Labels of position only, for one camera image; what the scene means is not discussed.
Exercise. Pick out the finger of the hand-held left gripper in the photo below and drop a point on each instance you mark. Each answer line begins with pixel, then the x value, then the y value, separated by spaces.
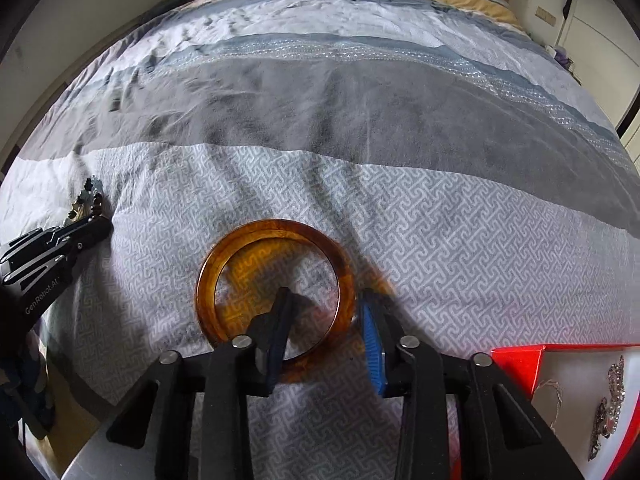
pixel 90 232

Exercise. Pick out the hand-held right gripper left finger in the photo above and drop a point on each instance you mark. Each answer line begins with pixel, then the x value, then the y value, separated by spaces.
pixel 277 355

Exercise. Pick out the amber resin bangle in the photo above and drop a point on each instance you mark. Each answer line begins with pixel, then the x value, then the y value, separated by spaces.
pixel 205 290

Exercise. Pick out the wall switch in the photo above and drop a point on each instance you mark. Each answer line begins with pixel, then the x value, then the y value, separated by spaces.
pixel 545 15

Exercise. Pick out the purple box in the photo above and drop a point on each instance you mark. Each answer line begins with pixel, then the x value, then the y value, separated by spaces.
pixel 566 56

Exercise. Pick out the red box with white inside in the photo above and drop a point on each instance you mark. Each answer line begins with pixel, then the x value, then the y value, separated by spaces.
pixel 515 365

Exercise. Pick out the white wardrobe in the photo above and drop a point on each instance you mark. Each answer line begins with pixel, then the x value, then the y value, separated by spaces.
pixel 600 50

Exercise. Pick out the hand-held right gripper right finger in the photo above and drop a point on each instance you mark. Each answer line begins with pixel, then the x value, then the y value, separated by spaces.
pixel 372 355

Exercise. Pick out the dark blue cloth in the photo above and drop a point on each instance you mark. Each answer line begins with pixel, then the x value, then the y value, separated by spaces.
pixel 172 5

